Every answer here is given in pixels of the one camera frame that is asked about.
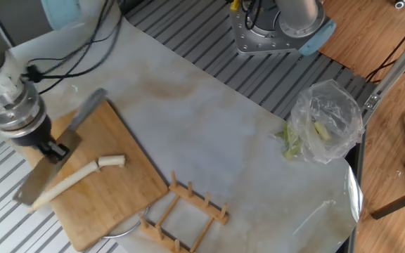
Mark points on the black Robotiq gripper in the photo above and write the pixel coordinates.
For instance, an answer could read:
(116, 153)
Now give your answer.
(32, 135)

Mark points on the steel cleaver knife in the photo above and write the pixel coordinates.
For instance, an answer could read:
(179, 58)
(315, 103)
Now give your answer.
(37, 182)

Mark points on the white scallion stalk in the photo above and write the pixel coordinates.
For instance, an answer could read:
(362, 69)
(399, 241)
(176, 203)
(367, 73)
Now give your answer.
(65, 182)

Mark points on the short cut scallion piece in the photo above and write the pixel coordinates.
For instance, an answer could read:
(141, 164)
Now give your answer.
(111, 161)

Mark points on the wooden cutting board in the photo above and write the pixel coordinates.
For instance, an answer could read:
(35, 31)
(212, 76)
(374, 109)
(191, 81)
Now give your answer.
(118, 189)

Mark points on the wooden peg rack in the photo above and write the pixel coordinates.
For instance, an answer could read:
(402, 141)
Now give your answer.
(195, 200)

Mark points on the marble pattern table sheet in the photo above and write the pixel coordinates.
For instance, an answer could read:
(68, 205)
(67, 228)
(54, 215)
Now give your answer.
(206, 123)

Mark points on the yellow plastic clip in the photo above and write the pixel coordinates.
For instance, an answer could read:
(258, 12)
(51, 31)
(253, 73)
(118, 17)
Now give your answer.
(235, 5)

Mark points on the green vegetable scraps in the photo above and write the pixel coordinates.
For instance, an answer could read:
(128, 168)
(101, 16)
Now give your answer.
(290, 144)

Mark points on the pale green vegetable chunk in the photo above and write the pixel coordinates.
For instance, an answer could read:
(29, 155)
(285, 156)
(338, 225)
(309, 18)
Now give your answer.
(322, 130)

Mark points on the clear plastic bag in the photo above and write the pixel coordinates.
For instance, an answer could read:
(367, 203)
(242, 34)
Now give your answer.
(336, 116)

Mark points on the dark brown wooden bar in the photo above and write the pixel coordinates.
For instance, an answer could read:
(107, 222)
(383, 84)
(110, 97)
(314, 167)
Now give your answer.
(399, 204)

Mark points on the small white cylinder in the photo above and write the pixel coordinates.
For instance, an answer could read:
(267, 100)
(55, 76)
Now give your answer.
(400, 4)

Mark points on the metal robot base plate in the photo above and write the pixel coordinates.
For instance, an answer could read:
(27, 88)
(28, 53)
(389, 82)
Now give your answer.
(244, 35)

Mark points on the aluminium frame beam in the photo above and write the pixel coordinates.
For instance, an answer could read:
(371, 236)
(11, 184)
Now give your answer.
(396, 66)

